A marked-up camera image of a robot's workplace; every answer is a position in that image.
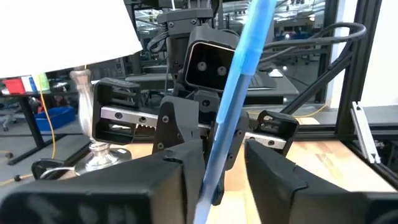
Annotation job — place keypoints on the silver aluminium bracket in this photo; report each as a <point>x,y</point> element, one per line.
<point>365,133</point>

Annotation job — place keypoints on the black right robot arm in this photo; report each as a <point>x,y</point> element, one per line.
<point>186,18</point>

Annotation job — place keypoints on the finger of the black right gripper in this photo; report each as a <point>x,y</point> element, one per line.
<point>239,133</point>
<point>177,124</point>

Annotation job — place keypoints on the blue plastic bin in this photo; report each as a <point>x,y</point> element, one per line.
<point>56,116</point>

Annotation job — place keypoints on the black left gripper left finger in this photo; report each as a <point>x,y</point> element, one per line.
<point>109,199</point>

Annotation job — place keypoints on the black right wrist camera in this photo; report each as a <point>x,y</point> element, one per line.
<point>205,62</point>

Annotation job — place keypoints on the black desk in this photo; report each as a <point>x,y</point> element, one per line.
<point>31,124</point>

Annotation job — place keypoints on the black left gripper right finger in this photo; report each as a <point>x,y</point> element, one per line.
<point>311,208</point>

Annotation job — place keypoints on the white shade silver table lamp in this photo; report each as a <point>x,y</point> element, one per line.
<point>62,31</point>

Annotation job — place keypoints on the blue pen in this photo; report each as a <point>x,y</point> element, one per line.
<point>236,81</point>

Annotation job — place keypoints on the green white container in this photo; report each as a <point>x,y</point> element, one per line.
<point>43,82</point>

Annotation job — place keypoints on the red box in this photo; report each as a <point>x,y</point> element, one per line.
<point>14,86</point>

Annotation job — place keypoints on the white blue container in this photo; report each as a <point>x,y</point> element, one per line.
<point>29,84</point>

